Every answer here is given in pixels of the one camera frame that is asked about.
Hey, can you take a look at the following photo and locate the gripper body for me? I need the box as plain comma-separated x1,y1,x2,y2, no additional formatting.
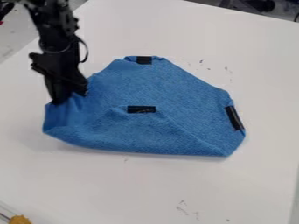
28,35,90,88

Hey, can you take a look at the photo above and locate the yellow toy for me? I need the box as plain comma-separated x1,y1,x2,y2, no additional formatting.
8,214,33,224

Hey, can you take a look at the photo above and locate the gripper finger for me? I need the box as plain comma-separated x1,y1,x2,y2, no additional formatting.
66,79,89,98
43,74,73,105

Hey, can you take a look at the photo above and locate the blue cloth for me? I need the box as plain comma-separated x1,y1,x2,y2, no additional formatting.
40,55,248,158

